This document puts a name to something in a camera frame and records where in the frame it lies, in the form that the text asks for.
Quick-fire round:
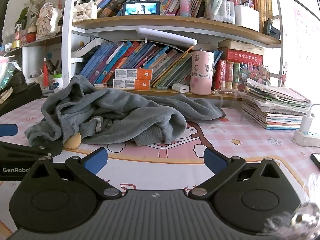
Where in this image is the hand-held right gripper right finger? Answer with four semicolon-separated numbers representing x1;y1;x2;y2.
187;148;288;200

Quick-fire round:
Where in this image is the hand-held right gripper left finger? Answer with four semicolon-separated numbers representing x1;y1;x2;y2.
24;147;123;200

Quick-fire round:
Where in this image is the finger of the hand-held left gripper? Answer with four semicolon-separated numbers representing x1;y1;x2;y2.
0;124;18;136
0;139;63;161

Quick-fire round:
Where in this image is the grey sweater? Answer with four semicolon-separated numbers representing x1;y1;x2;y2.
24;75;227;147

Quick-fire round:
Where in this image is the tan padded pouch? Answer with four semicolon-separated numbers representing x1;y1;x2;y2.
62;133;82;149

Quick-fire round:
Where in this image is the black box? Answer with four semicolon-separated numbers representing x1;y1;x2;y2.
0;82;43;117

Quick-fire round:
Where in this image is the red tassel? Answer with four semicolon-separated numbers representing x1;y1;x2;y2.
43;57;49;87

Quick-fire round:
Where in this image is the white jar with green rim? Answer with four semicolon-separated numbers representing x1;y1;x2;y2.
49;74;63;91

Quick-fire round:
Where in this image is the bundle of pens and brushes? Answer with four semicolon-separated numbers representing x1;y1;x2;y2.
45;59;63;77

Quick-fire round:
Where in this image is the white charger block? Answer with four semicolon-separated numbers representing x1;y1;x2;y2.
172;83;190;93

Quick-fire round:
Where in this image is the stack of magazines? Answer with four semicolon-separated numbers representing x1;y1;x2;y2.
241;78;312;130

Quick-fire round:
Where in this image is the orange and white box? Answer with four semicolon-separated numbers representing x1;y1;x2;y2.
113;79;151;90
114;68;153;80

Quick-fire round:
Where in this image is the thick red upright book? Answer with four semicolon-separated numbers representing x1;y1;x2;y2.
212;59;227;91

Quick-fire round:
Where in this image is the pink cylindrical container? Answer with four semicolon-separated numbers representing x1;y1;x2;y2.
189;50;215;96

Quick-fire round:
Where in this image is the white power strip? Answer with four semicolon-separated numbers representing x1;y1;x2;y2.
292;129;320;148

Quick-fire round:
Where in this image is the sparkly colourful ornament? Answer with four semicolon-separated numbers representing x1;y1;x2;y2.
237;64;271;91

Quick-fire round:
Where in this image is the small red pot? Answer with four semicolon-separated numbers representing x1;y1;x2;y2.
26;26;38;43

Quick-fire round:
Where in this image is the fuzzy grey trim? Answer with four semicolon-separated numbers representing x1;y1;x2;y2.
265;172;320;240

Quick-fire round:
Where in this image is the white plug adapter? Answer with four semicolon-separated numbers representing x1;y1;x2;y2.
300;115;314;133

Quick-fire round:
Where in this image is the black phone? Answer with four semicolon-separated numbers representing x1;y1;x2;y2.
310;152;320;171

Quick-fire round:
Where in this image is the thick red dictionary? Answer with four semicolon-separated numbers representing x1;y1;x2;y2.
221;48;264;67

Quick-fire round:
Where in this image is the row of colourful leaning books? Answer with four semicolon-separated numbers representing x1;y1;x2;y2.
80;41;223;88

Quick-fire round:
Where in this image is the white patterned figurine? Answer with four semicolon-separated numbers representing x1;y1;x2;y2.
36;3;63;40

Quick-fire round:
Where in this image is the white wooden bookshelf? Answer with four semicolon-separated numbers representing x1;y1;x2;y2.
61;0;284;102

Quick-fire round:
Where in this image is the cream hardcover book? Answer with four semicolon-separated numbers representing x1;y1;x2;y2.
218;39;265;53

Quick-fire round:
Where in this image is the dried flower bunch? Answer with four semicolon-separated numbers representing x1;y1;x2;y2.
24;0;49;18

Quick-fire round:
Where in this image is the white quilted handbag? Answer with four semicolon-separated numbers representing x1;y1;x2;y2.
72;0;98;22

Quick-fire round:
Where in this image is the white storage box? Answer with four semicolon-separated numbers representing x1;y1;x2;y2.
234;4;260;32

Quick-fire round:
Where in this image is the clear pen holder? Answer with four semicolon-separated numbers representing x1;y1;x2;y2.
204;0;235;24

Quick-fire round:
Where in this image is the blue-framed tablet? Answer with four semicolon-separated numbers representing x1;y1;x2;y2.
122;1;161;16

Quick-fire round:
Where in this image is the row of yellow books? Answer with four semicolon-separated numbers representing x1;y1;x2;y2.
252;0;274;33

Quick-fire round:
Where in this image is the pastel pink bottle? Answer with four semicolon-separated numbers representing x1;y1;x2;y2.
180;0;192;17

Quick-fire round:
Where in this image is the small black frame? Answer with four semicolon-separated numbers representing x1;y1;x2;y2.
262;19;281;39

